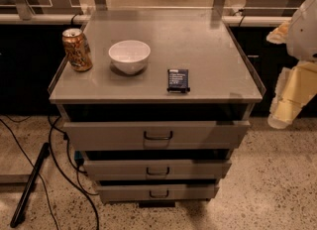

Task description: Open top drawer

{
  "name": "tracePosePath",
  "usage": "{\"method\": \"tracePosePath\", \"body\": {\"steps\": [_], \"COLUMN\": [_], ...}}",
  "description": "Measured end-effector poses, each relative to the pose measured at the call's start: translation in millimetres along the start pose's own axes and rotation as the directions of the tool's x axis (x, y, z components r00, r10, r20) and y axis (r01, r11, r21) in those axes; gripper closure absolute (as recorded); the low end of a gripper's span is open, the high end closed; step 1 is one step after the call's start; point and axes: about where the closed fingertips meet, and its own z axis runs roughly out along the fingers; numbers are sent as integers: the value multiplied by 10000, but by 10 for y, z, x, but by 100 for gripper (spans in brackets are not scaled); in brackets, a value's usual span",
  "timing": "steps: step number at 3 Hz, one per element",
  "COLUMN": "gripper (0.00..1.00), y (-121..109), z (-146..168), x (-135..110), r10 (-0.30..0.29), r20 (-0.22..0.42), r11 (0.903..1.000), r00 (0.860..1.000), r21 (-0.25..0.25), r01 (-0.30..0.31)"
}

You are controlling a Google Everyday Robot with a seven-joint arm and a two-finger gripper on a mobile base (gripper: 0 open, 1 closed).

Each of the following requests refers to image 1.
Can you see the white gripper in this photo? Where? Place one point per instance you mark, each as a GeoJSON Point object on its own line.
{"type": "Point", "coordinates": [304, 33]}

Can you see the grey top drawer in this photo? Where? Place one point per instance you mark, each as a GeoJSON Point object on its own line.
{"type": "Point", "coordinates": [170, 135]}

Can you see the grey drawer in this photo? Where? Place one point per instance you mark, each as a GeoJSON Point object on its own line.
{"type": "Point", "coordinates": [170, 135]}
{"type": "Point", "coordinates": [157, 192]}
{"type": "Point", "coordinates": [157, 169]}

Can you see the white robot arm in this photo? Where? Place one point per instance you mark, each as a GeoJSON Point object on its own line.
{"type": "Point", "coordinates": [302, 33]}

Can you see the grey drawer cabinet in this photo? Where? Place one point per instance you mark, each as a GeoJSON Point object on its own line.
{"type": "Point", "coordinates": [224, 86]}

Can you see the grey middle drawer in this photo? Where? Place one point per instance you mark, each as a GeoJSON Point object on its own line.
{"type": "Point", "coordinates": [157, 169]}

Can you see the grey bottom drawer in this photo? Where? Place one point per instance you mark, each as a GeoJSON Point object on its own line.
{"type": "Point", "coordinates": [157, 192]}

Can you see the dark blue snack box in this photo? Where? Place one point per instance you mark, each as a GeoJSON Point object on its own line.
{"type": "Point", "coordinates": [178, 80]}

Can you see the white ceramic bowl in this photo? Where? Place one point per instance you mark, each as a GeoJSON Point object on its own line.
{"type": "Point", "coordinates": [130, 56]}

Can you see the orange soda can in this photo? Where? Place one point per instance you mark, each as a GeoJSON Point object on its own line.
{"type": "Point", "coordinates": [77, 50]}

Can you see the black bar on floor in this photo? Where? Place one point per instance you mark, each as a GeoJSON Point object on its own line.
{"type": "Point", "coordinates": [18, 216]}

